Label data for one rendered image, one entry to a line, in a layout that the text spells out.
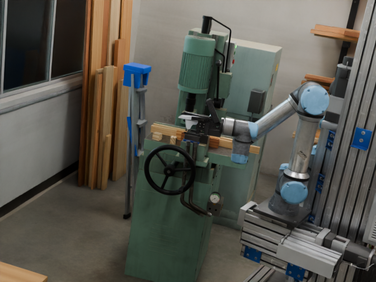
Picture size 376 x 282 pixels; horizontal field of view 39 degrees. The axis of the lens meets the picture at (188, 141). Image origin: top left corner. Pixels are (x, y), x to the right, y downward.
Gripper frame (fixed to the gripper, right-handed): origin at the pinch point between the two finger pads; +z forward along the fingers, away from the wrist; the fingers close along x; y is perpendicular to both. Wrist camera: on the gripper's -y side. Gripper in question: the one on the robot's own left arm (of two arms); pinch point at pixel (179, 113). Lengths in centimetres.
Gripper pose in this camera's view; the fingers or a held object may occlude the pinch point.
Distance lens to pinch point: 235.9
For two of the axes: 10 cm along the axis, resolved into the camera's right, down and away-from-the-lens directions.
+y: -1.6, 9.7, 1.6
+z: -9.8, -1.7, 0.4
